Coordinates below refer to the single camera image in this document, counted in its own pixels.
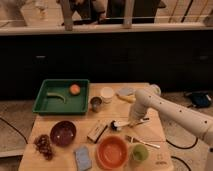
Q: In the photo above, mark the green cup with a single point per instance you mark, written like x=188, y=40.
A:
x=139, y=153

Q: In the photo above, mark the silver fork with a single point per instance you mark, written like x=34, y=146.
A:
x=132, y=139

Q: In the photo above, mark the grey blue cloth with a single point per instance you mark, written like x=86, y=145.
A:
x=125, y=91

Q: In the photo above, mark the orange bowl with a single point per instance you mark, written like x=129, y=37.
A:
x=111, y=153

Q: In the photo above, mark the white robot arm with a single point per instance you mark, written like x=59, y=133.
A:
x=197, y=123

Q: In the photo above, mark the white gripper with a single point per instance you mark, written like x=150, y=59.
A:
x=136, y=113

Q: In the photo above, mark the white cup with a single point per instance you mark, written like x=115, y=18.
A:
x=107, y=94

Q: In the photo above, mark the orange fruit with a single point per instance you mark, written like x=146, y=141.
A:
x=74, y=89

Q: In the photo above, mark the blue sponge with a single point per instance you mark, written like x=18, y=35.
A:
x=82, y=158

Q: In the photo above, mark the white rectangular box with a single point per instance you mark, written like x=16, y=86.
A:
x=96, y=131

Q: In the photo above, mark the green plastic tray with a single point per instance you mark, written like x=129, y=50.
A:
x=75, y=104

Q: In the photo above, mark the red grape bunch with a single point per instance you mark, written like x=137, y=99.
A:
x=42, y=145

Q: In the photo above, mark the purple bowl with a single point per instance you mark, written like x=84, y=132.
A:
x=63, y=133

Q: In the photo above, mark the small metal cup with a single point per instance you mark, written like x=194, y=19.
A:
x=96, y=104

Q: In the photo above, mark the green bean pod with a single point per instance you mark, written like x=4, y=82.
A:
x=56, y=95

